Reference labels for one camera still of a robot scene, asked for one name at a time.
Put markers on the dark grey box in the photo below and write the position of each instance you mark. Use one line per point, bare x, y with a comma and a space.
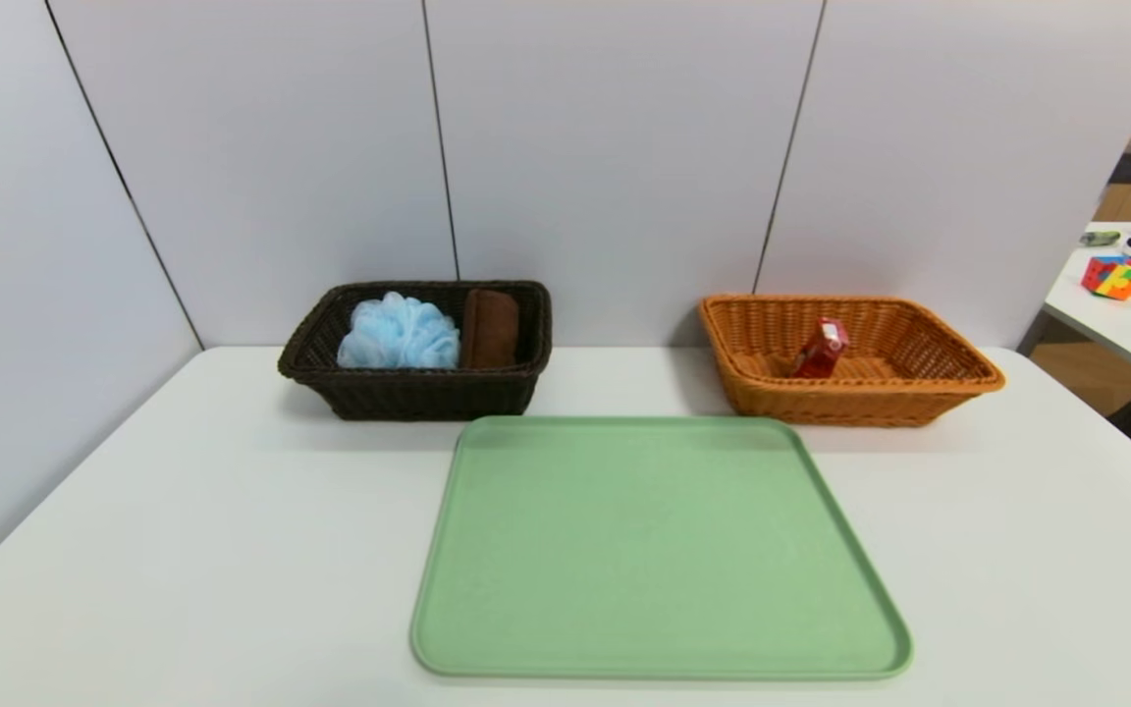
1129, 165

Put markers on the orange wicker basket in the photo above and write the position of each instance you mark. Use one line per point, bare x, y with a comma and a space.
880, 398

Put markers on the small red drink carton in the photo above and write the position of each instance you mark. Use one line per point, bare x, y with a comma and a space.
821, 349

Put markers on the colourful puzzle cube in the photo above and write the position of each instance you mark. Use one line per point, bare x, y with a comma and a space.
1113, 278

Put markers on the brown towel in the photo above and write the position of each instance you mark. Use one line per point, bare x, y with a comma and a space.
490, 329

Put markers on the white side table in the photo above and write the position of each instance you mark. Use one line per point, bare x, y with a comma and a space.
1105, 329

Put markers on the dark brown wicker basket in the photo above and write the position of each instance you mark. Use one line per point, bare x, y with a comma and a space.
428, 398

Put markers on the small green object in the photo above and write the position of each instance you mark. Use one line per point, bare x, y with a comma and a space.
1100, 238

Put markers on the light green plastic tray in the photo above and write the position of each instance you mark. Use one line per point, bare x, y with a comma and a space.
654, 570

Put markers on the light blue bath loofah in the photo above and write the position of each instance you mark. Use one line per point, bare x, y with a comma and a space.
399, 334

